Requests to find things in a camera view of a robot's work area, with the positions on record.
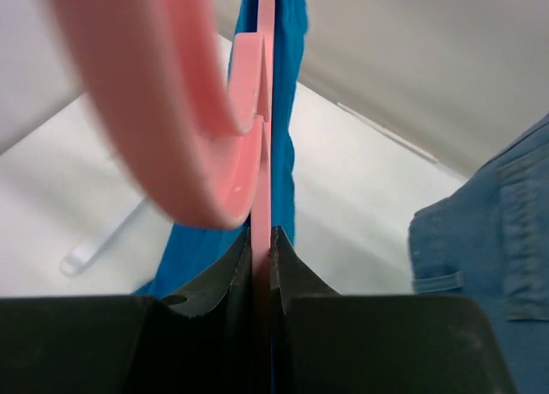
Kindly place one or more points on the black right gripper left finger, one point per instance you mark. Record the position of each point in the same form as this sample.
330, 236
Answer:
195, 340

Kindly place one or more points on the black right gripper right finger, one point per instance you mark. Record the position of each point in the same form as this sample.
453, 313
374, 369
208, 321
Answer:
325, 342

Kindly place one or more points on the blue t shirt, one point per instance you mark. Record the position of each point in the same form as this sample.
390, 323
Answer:
189, 251

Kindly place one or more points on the pink hanger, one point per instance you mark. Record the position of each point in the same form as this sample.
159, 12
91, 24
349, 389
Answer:
198, 143

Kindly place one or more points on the metal clothes rack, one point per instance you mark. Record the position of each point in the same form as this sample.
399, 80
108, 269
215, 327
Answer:
84, 255

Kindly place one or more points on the folded blue denim garment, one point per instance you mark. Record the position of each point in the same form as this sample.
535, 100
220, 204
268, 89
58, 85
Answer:
489, 241

